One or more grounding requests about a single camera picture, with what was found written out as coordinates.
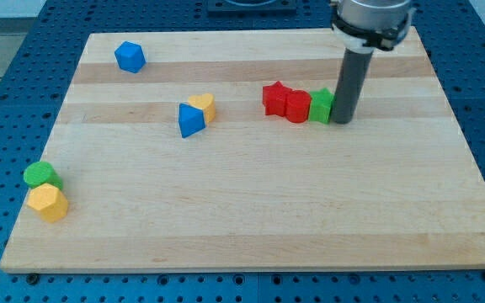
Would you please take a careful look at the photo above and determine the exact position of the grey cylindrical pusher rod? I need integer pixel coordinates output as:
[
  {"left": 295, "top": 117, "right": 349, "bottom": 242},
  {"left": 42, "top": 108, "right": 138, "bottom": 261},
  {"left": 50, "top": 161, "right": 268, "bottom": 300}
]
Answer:
[{"left": 331, "top": 49, "right": 373, "bottom": 124}]

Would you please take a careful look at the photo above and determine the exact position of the green star block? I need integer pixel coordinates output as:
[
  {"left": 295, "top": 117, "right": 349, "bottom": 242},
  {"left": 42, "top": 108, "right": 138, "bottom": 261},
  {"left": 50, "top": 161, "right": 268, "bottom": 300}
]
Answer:
[{"left": 308, "top": 88, "right": 334, "bottom": 125}]

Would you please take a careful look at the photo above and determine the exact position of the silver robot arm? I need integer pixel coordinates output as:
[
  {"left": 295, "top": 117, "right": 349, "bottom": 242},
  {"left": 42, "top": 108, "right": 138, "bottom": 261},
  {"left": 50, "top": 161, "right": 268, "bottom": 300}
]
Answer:
[{"left": 330, "top": 0, "right": 415, "bottom": 124}]

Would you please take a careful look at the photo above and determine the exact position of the red star block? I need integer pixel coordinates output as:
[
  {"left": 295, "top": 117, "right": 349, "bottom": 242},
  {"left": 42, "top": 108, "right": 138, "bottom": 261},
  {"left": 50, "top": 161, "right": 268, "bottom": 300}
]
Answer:
[{"left": 262, "top": 81, "right": 292, "bottom": 117}]

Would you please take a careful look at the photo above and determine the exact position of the red cylinder block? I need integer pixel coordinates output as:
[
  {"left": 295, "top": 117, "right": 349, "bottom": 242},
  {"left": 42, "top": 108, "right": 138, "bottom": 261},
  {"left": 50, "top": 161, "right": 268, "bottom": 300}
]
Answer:
[{"left": 285, "top": 90, "right": 312, "bottom": 123}]

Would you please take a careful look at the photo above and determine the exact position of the yellow heart block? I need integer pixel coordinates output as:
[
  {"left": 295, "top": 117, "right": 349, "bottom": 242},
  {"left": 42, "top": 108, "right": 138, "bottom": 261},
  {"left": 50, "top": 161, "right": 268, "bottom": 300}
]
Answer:
[{"left": 188, "top": 93, "right": 216, "bottom": 125}]

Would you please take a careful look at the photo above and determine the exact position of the blue triangle block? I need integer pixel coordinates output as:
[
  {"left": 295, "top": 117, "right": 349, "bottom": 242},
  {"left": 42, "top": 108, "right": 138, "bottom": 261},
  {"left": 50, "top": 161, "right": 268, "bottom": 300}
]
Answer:
[{"left": 179, "top": 104, "right": 206, "bottom": 138}]

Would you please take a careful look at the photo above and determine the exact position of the wooden board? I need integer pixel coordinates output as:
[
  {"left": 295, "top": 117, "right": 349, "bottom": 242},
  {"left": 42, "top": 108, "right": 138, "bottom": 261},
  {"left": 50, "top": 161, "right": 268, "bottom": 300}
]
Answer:
[{"left": 0, "top": 29, "right": 485, "bottom": 274}]

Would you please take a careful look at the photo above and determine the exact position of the blue hexagon block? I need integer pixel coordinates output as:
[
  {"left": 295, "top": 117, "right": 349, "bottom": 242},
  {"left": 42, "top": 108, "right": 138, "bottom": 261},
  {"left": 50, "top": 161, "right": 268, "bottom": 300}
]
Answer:
[{"left": 115, "top": 41, "right": 146, "bottom": 73}]

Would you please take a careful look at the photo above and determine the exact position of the yellow hexagon block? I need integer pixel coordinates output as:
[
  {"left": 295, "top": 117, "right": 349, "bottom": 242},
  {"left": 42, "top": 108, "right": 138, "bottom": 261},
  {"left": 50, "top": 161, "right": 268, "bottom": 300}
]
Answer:
[{"left": 26, "top": 183, "right": 69, "bottom": 223}]

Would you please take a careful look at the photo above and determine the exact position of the green cylinder block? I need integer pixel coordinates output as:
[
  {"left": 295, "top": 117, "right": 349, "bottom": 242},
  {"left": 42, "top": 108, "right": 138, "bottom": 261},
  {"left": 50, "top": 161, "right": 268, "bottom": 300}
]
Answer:
[{"left": 23, "top": 162, "right": 63, "bottom": 189}]

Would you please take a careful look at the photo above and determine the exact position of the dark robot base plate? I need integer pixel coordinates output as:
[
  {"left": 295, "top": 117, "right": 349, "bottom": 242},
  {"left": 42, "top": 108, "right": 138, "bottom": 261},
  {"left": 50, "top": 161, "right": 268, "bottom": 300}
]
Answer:
[{"left": 206, "top": 0, "right": 297, "bottom": 16}]

